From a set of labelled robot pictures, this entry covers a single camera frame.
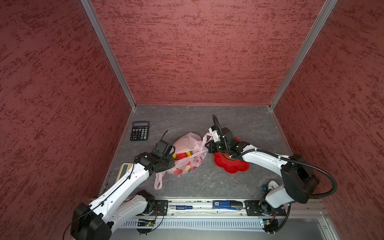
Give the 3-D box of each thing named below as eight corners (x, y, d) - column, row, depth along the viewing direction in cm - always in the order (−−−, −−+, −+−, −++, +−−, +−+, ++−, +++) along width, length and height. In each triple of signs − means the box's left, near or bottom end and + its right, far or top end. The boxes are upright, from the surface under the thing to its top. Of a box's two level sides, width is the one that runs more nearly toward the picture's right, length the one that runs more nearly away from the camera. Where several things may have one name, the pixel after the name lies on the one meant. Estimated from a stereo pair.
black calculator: (128, 140, 102) (127, 138, 100) (134, 123, 112) (133, 121, 110) (147, 140, 102) (146, 138, 100) (151, 123, 112) (151, 121, 110)
